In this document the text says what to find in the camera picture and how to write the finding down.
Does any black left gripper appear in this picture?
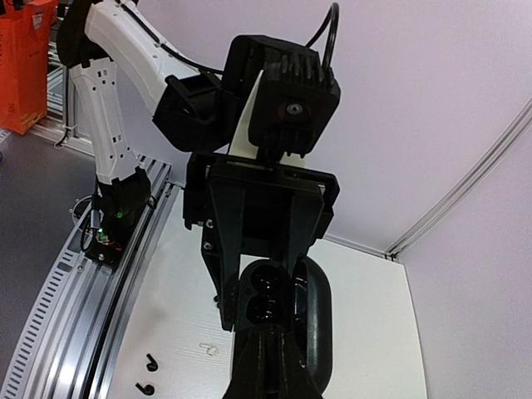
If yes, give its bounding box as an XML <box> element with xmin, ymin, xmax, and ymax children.
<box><xmin>184</xmin><ymin>153</ymin><xmax>340</xmax><ymax>331</ymax></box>

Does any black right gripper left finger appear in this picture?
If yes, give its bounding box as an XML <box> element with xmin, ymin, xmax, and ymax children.
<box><xmin>224</xmin><ymin>328</ymin><xmax>266</xmax><ymax>399</ymax></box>

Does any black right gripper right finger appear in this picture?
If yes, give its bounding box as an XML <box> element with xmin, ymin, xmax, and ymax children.
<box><xmin>278</xmin><ymin>328</ymin><xmax>323</xmax><ymax>399</ymax></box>

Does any large black charging case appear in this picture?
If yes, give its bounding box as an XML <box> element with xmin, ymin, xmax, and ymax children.
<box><xmin>232</xmin><ymin>256</ymin><xmax>333</xmax><ymax>398</ymax></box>

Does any white earbud left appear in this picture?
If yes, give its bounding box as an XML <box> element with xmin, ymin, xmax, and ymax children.
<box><xmin>199</xmin><ymin>342</ymin><xmax>219</xmax><ymax>357</ymax></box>

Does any black stem earbud left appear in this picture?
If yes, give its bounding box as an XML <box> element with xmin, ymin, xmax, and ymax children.
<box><xmin>146</xmin><ymin>353</ymin><xmax>159</xmax><ymax>372</ymax></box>

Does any black stem earbud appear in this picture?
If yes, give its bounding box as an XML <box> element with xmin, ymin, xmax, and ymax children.
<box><xmin>135</xmin><ymin>383</ymin><xmax>155</xmax><ymax>397</ymax></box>
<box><xmin>146</xmin><ymin>353</ymin><xmax>159</xmax><ymax>372</ymax></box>

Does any black stem earbud right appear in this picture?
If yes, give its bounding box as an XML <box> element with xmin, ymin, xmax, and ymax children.
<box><xmin>135</xmin><ymin>383</ymin><xmax>155</xmax><ymax>397</ymax></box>

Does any orange bag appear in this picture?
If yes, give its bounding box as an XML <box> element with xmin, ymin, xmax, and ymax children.
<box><xmin>1</xmin><ymin>1</ymin><xmax>58</xmax><ymax>135</ymax></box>

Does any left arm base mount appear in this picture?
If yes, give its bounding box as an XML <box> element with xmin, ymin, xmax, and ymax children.
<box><xmin>80</xmin><ymin>166</ymin><xmax>153</xmax><ymax>268</ymax></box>

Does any front aluminium rail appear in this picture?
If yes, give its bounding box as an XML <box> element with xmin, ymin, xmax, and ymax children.
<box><xmin>1</xmin><ymin>156</ymin><xmax>179</xmax><ymax>398</ymax></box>

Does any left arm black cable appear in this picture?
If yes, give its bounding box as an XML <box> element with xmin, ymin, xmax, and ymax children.
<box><xmin>120</xmin><ymin>2</ymin><xmax>342</xmax><ymax>76</ymax></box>

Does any right aluminium frame post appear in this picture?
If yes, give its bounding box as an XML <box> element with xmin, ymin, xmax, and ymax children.
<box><xmin>382</xmin><ymin>99</ymin><xmax>531</xmax><ymax>260</ymax></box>

